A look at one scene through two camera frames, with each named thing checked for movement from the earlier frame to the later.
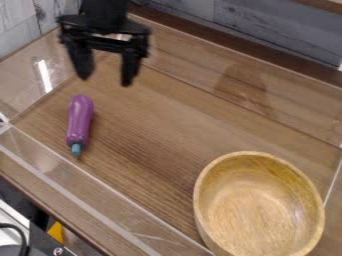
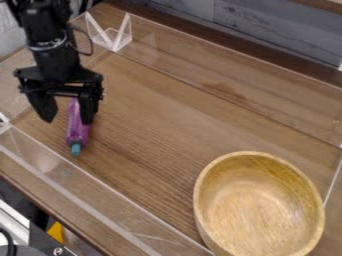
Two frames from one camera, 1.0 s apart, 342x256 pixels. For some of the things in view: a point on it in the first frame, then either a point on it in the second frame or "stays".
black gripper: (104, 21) to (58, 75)
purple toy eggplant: (80, 122) stays
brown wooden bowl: (257, 206) stays
